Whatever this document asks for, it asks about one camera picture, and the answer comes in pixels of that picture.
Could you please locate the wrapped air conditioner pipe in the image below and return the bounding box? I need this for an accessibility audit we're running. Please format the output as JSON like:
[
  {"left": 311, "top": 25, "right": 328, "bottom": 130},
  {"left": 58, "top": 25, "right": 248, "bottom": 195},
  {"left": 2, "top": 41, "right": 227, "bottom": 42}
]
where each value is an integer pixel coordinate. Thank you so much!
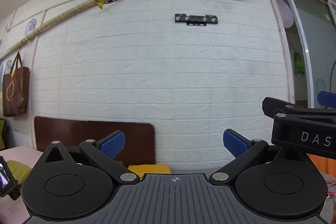
[{"left": 1, "top": 0, "right": 98, "bottom": 60}]

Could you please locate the grey quilted bed cover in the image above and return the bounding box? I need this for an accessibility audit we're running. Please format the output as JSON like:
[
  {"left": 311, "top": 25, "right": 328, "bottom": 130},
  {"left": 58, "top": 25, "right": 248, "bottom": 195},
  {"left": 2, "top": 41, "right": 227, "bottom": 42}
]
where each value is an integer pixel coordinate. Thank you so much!
[{"left": 170, "top": 167, "right": 219, "bottom": 177}]

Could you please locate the yellow cloth garment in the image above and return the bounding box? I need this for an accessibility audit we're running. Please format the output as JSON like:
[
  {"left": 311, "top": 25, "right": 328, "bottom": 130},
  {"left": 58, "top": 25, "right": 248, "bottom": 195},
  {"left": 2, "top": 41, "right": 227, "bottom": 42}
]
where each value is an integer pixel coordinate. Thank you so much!
[{"left": 128, "top": 164, "right": 171, "bottom": 179}]

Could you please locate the pink blanket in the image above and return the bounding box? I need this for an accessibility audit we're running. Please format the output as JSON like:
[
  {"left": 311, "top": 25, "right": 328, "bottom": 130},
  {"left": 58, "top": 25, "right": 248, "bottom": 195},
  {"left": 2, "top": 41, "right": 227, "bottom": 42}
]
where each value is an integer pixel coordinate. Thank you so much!
[{"left": 0, "top": 146, "right": 42, "bottom": 224}]

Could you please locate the dark brown headboard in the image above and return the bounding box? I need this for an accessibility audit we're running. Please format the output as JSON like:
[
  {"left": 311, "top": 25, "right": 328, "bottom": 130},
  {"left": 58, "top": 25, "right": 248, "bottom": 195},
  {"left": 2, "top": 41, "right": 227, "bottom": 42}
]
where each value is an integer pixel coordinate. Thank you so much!
[{"left": 34, "top": 116, "right": 156, "bottom": 167}]

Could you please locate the brown tote bag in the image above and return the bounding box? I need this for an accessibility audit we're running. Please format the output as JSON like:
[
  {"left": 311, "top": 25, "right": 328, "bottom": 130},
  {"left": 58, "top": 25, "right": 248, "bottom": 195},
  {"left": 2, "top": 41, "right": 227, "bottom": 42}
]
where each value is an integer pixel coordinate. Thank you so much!
[{"left": 2, "top": 52, "right": 30, "bottom": 117}]

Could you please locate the black wall bracket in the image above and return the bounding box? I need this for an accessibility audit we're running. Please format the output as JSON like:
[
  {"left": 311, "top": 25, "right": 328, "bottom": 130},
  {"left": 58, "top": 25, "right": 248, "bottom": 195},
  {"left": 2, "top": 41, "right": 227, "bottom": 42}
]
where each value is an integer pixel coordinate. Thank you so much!
[{"left": 174, "top": 14, "right": 219, "bottom": 26}]

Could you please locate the glass sliding door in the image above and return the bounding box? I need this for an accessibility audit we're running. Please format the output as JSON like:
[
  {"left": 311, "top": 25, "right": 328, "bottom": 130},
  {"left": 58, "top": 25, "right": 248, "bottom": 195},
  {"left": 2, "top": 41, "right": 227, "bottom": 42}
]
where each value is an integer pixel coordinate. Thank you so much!
[{"left": 273, "top": 0, "right": 335, "bottom": 108}]

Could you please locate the green knitted cushion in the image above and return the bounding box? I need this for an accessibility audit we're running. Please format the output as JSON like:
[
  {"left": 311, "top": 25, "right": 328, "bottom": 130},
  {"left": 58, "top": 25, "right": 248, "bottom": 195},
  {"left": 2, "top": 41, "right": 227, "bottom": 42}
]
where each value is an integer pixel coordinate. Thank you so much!
[{"left": 7, "top": 160, "right": 31, "bottom": 186}]

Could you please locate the black phone on mount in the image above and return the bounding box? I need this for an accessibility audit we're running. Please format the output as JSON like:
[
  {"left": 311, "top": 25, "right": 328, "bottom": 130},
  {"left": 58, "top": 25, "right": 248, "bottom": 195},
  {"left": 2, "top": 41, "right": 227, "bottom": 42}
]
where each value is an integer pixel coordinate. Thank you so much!
[{"left": 0, "top": 156, "right": 21, "bottom": 201}]

